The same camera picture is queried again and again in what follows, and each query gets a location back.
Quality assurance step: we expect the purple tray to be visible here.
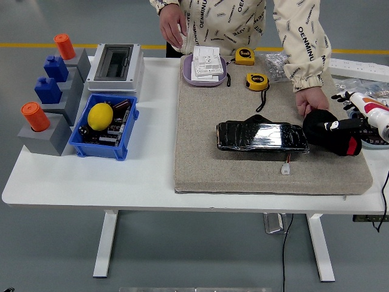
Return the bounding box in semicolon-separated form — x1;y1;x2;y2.
181;54;228;88

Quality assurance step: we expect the person's right hand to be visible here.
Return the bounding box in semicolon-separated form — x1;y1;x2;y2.
159;4;188;49

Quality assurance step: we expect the green circuit board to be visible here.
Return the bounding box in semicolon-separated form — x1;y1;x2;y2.
352;214;389;223

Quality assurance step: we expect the person's left hand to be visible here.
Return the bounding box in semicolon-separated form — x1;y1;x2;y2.
295;89;331;118

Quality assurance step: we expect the grey-brown mat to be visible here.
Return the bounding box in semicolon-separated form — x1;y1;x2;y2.
173;55;373;195

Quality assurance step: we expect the white socket plate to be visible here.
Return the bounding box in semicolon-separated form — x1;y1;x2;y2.
193;45;224;77
190;62;227;83

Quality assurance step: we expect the clear bag of metal nuts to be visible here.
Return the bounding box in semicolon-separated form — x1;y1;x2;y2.
263;51;292;83

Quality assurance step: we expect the thin black hanging cable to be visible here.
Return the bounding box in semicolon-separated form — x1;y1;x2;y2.
373;170;389;234

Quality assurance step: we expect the pale blue rimmed plate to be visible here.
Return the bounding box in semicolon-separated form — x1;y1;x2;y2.
348;109;389;150

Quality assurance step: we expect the glossy black panel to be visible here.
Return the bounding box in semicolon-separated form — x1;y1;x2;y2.
216;114;310;153

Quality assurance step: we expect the silver metal bracket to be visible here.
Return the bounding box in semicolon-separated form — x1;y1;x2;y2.
263;212;288;234

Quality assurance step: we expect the yellow lemon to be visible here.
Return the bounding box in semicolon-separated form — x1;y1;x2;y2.
87;102;114;132

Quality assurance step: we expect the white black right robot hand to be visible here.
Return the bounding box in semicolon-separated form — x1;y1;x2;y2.
317;92;389;132

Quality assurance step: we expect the clear bag of washers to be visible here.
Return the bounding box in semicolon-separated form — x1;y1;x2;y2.
332;77;389;101

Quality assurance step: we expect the person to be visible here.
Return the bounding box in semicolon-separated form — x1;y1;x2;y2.
148;0;332;94

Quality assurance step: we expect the blue plastic bin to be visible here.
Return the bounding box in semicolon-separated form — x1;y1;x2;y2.
68;93;140;162

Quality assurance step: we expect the grey block holder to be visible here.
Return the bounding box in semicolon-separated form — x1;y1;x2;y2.
17;113;74;157
62;47;92;75
57;66;85;95
40;88;83;127

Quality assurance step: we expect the white power strip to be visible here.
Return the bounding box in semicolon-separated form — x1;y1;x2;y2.
329;57;389;82

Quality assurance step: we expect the yellow tape measure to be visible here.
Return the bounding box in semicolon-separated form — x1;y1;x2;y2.
245;72;270;113
225;47;255;88

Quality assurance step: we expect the white table leg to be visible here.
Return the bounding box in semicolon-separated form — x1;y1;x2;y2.
92;209;119;279
306;214;336;283

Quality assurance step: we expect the white wire connector plug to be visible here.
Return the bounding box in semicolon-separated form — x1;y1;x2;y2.
280;153;292;176

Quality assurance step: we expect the blue block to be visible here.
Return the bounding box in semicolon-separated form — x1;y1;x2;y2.
33;77;63;105
43;55;70;83

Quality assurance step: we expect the orange cylinder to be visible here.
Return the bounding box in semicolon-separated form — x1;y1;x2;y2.
53;33;77;61
20;101;51;133

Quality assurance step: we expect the grey electrical enclosure box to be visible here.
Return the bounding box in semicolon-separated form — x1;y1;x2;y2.
86;43;144;94

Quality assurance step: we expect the black floor cable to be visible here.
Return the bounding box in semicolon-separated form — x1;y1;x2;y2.
281;214;294;292

